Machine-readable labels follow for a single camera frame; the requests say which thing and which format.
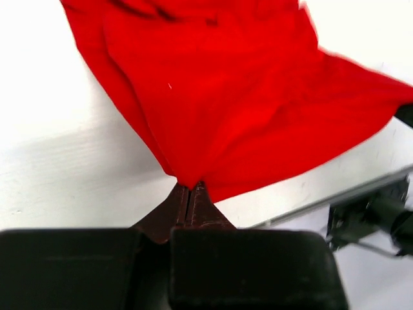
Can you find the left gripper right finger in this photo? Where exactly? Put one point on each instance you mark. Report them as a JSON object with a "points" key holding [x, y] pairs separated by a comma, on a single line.
{"points": [[214, 265]]}

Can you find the red t-shirt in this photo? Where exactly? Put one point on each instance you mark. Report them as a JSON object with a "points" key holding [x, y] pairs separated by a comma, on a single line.
{"points": [[237, 94]]}

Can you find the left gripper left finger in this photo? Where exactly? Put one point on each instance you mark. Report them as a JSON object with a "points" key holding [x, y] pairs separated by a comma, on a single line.
{"points": [[112, 268]]}

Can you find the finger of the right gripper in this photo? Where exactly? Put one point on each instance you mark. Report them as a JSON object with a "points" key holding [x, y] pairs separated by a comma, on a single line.
{"points": [[405, 114]]}

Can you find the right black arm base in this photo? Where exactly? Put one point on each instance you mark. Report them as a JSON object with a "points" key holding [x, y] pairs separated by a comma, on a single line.
{"points": [[383, 209]]}

